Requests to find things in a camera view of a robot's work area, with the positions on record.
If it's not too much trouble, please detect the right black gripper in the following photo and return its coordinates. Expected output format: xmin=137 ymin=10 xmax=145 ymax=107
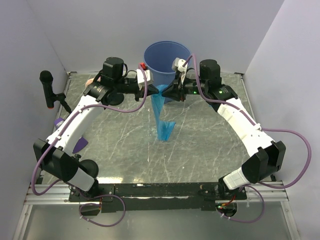
xmin=161 ymin=72 xmax=209 ymax=102

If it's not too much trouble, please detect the blue plastic trash bin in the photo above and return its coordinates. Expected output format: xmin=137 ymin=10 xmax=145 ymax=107
xmin=143 ymin=40 xmax=193 ymax=104

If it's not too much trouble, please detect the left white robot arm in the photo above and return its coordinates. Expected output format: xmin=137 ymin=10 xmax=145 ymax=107
xmin=31 ymin=57 xmax=159 ymax=201

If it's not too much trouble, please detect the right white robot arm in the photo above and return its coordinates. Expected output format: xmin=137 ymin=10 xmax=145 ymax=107
xmin=162 ymin=58 xmax=286 ymax=199

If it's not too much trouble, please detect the beige microphone on stand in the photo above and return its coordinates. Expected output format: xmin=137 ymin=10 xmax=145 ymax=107
xmin=84 ymin=76 xmax=125 ymax=106

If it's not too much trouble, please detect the purple clear box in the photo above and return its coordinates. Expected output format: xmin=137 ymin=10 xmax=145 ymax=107
xmin=54 ymin=117 xmax=89 ymax=154

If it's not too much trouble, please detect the purple microphone on stand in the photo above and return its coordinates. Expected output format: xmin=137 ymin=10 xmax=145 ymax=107
xmin=73 ymin=154 xmax=99 ymax=179

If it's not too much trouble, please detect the black microphone on stand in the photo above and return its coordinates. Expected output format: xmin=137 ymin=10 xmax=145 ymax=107
xmin=39 ymin=70 xmax=72 ymax=114

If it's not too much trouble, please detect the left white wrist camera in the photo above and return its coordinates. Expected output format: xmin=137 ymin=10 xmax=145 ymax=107
xmin=136 ymin=62 xmax=154 ymax=89

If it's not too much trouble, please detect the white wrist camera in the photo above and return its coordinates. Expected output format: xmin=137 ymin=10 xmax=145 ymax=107
xmin=136 ymin=62 xmax=154 ymax=89
xmin=171 ymin=57 xmax=188 ymax=83

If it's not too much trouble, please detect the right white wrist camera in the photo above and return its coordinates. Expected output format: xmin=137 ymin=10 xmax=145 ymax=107
xmin=171 ymin=57 xmax=188 ymax=83

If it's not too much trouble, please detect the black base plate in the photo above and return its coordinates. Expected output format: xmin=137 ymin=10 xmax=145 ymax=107
xmin=68 ymin=182 xmax=247 ymax=213

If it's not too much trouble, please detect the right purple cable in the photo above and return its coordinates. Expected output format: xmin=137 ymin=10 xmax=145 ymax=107
xmin=183 ymin=53 xmax=313 ymax=224

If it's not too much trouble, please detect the aluminium rail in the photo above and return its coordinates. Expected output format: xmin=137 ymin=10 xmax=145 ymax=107
xmin=24 ymin=182 xmax=289 ymax=205

